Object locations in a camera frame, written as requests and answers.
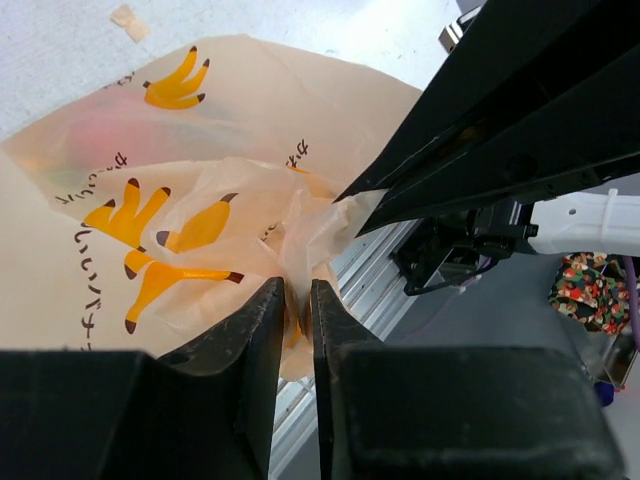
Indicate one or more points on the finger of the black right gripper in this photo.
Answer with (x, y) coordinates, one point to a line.
(515, 58)
(583, 138)

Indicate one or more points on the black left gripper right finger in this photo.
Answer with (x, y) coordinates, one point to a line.
(388, 412)

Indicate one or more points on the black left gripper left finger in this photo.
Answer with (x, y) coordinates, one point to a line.
(204, 411)

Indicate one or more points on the banana print plastic bag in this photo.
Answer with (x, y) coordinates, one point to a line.
(143, 214)

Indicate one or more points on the small beige bag scrap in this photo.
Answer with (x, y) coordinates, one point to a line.
(126, 19)

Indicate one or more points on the colourful patterned cloth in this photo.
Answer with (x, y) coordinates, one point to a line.
(591, 288)

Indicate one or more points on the silver metal object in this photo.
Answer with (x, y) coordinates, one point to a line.
(609, 358)

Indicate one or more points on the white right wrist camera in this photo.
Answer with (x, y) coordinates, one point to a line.
(452, 33)

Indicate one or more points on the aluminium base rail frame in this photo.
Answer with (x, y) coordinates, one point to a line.
(373, 291)

